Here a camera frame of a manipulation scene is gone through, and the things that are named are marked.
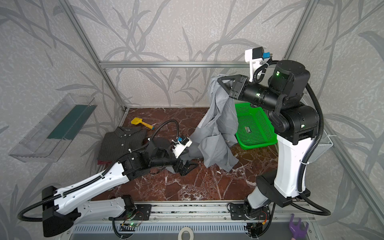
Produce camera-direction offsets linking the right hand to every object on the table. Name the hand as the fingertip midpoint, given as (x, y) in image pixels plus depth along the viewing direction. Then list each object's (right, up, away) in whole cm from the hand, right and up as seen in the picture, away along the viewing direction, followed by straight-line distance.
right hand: (219, 75), depth 46 cm
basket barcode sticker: (+28, -21, +61) cm, 70 cm away
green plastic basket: (+34, -20, +63) cm, 74 cm away
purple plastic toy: (+38, -65, +22) cm, 78 cm away
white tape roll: (-14, -65, +23) cm, 71 cm away
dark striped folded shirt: (-61, -28, +48) cm, 83 cm away
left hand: (-9, -30, +21) cm, 37 cm away
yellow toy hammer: (-52, -14, +64) cm, 84 cm away
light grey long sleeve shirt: (0, -23, +21) cm, 31 cm away
